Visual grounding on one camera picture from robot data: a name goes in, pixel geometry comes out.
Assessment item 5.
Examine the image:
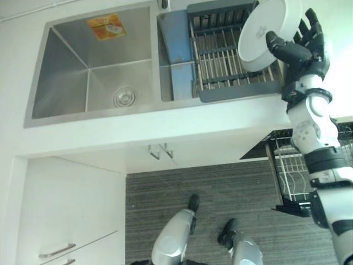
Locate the round steel sink drain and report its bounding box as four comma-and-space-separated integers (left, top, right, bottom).
111, 87, 138, 107

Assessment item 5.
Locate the open dishwasher with wire rack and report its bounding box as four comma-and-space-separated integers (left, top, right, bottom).
239, 116, 353, 219

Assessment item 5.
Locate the dark grey drying rack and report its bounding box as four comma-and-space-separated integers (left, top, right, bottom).
186, 1, 285, 103

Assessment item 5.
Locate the steel cabinet door handle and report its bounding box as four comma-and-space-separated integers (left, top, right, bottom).
147, 145, 161, 160
162, 142, 174, 158

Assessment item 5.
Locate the silver left robot leg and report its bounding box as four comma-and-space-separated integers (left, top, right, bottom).
151, 194, 201, 265

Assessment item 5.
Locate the steel drawer bar handle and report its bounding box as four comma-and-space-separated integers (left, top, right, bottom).
38, 243, 77, 258

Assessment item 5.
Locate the silver right robot leg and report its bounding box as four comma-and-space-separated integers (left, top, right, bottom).
217, 218, 263, 265

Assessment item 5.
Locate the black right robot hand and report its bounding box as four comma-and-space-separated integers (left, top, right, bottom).
265, 8, 331, 82

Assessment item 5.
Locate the orange sticker label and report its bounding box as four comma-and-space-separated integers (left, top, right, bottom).
87, 15, 129, 41

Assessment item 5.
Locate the white cabinet drawer unit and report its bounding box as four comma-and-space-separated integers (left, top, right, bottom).
10, 156, 127, 265

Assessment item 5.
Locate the white round bowl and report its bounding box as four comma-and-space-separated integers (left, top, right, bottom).
237, 0, 303, 72

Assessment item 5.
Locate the stainless steel double sink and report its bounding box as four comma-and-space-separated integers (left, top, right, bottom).
23, 0, 285, 129

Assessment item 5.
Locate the silver robot leg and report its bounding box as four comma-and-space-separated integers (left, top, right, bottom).
217, 218, 263, 265
151, 194, 201, 265

